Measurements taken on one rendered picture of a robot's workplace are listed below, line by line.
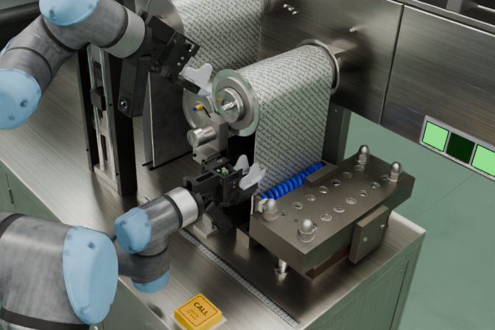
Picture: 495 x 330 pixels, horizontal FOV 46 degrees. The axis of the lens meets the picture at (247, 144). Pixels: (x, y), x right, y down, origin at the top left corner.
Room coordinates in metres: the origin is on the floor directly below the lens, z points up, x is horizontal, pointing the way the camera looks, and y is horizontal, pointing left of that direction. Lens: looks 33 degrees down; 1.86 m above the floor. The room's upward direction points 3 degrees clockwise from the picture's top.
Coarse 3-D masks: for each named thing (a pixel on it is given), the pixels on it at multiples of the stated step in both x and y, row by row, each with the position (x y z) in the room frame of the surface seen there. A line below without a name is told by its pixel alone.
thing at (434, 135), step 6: (426, 126) 1.11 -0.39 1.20; (432, 126) 1.10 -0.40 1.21; (426, 132) 1.11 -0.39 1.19; (432, 132) 1.10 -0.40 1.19; (438, 132) 1.09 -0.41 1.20; (444, 132) 1.08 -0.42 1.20; (426, 138) 1.10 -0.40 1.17; (432, 138) 1.09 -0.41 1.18; (438, 138) 1.09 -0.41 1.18; (444, 138) 1.08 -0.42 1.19; (432, 144) 1.09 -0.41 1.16; (438, 144) 1.08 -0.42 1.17
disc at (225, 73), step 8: (224, 72) 1.10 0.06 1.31; (232, 72) 1.08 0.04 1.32; (216, 80) 1.12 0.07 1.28; (240, 80) 1.06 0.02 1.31; (248, 88) 1.05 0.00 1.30; (256, 96) 1.03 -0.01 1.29; (216, 104) 1.11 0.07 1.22; (256, 104) 1.03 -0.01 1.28; (256, 112) 1.03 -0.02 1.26; (240, 120) 1.06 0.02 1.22; (256, 120) 1.03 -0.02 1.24; (232, 128) 1.08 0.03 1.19; (248, 128) 1.04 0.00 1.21; (256, 128) 1.03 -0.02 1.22
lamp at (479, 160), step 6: (480, 150) 1.02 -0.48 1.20; (486, 150) 1.01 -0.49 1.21; (474, 156) 1.02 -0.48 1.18; (480, 156) 1.02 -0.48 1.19; (486, 156) 1.01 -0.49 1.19; (492, 156) 1.00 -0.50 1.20; (474, 162) 1.02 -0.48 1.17; (480, 162) 1.01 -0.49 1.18; (486, 162) 1.01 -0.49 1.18; (492, 162) 1.00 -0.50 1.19; (480, 168) 1.01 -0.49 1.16; (486, 168) 1.00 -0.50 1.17; (492, 168) 1.00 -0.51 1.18; (492, 174) 0.99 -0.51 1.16
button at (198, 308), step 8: (200, 296) 0.84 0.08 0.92; (184, 304) 0.81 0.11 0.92; (192, 304) 0.81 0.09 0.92; (200, 304) 0.82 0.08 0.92; (208, 304) 0.82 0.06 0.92; (176, 312) 0.79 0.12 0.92; (184, 312) 0.79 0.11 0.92; (192, 312) 0.79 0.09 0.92; (200, 312) 0.79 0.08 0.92; (208, 312) 0.80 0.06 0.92; (216, 312) 0.80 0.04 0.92; (184, 320) 0.77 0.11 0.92; (192, 320) 0.77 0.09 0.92; (200, 320) 0.77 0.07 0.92; (208, 320) 0.78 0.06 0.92; (216, 320) 0.79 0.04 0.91; (192, 328) 0.76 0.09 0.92; (200, 328) 0.76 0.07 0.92; (208, 328) 0.77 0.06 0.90
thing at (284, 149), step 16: (304, 112) 1.14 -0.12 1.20; (320, 112) 1.18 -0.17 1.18; (272, 128) 1.07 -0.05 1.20; (288, 128) 1.11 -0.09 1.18; (304, 128) 1.15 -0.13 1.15; (320, 128) 1.19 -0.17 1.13; (256, 144) 1.04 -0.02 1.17; (272, 144) 1.07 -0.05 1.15; (288, 144) 1.11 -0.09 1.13; (304, 144) 1.15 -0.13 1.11; (320, 144) 1.20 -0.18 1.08; (256, 160) 1.04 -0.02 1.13; (272, 160) 1.07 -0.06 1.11; (288, 160) 1.11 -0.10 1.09; (304, 160) 1.16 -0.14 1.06; (272, 176) 1.08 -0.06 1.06; (288, 176) 1.12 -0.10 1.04; (256, 192) 1.04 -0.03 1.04
